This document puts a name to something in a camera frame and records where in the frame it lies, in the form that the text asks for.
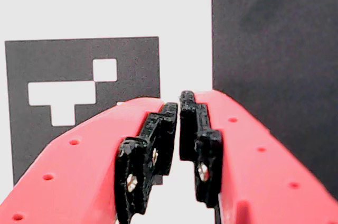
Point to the checkerboard marker board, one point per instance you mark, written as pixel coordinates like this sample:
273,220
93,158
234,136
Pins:
264,36

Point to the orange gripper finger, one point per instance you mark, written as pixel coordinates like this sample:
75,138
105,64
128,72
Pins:
79,168
264,181

